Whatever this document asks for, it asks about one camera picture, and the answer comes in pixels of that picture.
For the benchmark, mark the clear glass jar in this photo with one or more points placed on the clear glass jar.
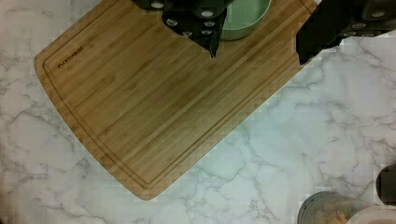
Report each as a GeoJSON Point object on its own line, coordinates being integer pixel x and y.
{"type": "Point", "coordinates": [329, 207]}

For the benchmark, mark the dark round object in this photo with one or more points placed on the dark round object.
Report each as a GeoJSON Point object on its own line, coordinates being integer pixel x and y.
{"type": "Point", "coordinates": [386, 185]}

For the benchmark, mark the bamboo cutting board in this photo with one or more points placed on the bamboo cutting board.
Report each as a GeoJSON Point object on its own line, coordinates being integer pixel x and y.
{"type": "Point", "coordinates": [148, 104]}

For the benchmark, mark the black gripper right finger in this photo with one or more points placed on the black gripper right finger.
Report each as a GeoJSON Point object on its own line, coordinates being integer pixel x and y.
{"type": "Point", "coordinates": [334, 20]}

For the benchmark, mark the light green bowl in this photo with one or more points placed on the light green bowl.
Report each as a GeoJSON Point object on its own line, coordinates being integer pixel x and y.
{"type": "Point", "coordinates": [243, 17]}

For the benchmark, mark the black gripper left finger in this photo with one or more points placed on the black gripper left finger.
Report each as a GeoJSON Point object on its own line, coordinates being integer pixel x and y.
{"type": "Point", "coordinates": [201, 21]}

